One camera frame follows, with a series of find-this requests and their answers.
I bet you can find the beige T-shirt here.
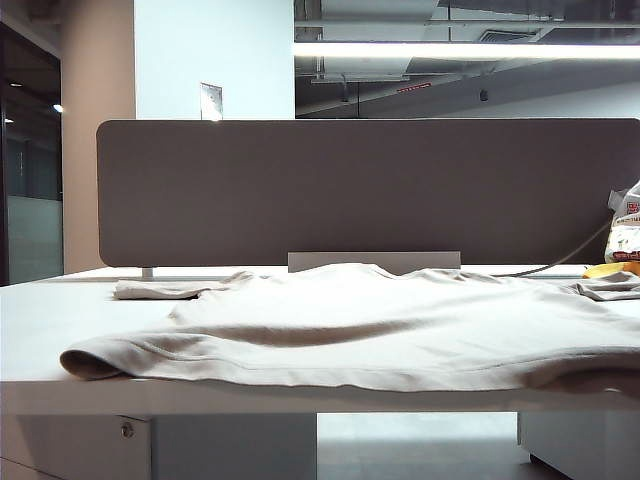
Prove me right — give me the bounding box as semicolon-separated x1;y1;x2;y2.
58;262;640;396

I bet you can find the grey fabric desk divider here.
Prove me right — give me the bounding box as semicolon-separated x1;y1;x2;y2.
95;118;640;269

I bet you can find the long ceiling light strip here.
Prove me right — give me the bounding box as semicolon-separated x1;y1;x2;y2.
293;42;640;60

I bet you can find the yellow cloth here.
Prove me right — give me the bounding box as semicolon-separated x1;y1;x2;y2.
581;260;640;280

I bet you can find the dark glass door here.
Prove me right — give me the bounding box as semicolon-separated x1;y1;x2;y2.
0;22;65;287

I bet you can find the clear plastic snack bag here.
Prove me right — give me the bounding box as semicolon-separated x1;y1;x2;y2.
603;180;640;265

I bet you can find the white drawer cabinet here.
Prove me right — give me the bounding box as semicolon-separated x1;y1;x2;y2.
0;412;319;480

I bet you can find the white cabinet on casters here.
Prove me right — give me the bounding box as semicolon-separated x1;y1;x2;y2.
517;410;640;480

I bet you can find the white cable tray flap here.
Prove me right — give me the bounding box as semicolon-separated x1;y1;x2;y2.
287;251;461;275

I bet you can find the silver wall switch plate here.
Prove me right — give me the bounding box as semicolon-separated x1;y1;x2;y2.
200;81;224;122

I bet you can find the grey power cable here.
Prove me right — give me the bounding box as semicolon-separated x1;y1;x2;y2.
507;225;614;279

